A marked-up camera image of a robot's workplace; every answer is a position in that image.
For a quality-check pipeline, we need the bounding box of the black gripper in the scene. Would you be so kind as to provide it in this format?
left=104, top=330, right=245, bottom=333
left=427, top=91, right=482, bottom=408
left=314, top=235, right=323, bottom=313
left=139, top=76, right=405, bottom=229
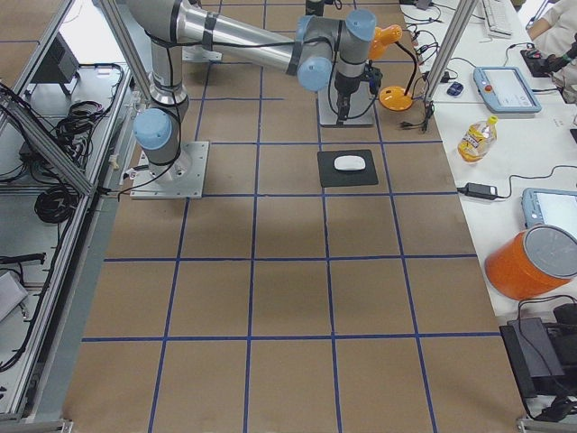
left=334, top=71, right=361, bottom=121

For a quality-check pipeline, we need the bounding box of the white computer mouse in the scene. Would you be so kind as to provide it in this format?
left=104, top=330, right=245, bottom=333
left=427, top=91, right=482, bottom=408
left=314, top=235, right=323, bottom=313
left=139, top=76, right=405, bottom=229
left=334, top=155, right=366, bottom=171

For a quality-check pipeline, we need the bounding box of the black mousepad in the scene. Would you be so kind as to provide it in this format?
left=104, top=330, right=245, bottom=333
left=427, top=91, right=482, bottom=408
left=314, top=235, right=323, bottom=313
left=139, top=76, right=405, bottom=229
left=316, top=149, right=379, bottom=188

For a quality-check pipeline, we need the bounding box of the grey closed laptop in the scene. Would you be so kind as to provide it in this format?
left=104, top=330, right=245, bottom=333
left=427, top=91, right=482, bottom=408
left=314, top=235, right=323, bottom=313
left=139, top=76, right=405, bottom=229
left=317, top=88, right=377, bottom=128

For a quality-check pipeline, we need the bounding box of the orange desk lamp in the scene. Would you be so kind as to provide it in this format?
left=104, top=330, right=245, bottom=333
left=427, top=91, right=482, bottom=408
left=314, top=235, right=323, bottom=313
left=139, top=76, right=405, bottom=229
left=369, top=24, right=417, bottom=112

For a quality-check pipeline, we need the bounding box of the small dark blue pouch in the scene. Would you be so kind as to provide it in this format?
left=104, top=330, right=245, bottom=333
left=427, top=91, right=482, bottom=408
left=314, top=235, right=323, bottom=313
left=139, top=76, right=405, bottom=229
left=446, top=82, right=464, bottom=97

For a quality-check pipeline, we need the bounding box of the yellow drink bottle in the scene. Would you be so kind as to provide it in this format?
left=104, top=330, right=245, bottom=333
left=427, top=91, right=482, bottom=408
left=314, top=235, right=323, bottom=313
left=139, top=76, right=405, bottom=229
left=457, top=115, right=499, bottom=162

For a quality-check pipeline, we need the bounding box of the blue teach pendant tablet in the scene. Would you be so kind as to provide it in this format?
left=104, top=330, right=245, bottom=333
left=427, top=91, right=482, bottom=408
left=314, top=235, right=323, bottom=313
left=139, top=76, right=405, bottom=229
left=472, top=67, right=542, bottom=115

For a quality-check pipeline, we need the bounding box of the black power adapter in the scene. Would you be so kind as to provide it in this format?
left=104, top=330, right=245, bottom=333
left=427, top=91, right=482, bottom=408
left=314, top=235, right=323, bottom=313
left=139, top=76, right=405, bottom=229
left=464, top=182, right=499, bottom=200

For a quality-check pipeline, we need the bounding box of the white keyboard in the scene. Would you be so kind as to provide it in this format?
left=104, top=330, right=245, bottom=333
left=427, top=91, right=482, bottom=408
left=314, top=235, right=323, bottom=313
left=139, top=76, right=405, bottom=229
left=479, top=0, right=513, bottom=39

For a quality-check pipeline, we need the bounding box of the person at desk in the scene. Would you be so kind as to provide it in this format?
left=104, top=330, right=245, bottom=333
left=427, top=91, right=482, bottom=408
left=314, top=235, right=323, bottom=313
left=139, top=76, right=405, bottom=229
left=527, top=0, right=576, bottom=93

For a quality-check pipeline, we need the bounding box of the orange cylindrical container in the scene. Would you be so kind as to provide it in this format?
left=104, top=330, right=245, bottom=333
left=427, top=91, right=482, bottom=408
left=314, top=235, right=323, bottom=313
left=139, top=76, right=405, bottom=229
left=484, top=225, right=576, bottom=300

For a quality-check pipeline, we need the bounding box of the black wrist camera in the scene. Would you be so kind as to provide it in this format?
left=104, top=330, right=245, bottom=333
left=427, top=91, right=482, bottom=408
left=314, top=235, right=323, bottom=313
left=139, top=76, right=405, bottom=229
left=364, top=60, right=383, bottom=97

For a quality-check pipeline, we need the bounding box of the lamp power cable plug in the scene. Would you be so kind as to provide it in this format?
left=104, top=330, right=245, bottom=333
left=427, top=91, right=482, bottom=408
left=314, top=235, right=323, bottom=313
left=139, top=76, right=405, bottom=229
left=398, top=101, right=435, bottom=132

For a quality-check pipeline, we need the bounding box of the aluminium frame post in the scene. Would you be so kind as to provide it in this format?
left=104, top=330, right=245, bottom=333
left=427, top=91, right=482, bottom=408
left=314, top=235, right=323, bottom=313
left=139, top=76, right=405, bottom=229
left=423, top=0, right=477, bottom=112

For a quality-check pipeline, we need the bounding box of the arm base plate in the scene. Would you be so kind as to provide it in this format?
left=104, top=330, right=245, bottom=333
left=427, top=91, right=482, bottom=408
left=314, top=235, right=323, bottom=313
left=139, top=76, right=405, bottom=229
left=129, top=141, right=209, bottom=199
left=181, top=44, right=224, bottom=62

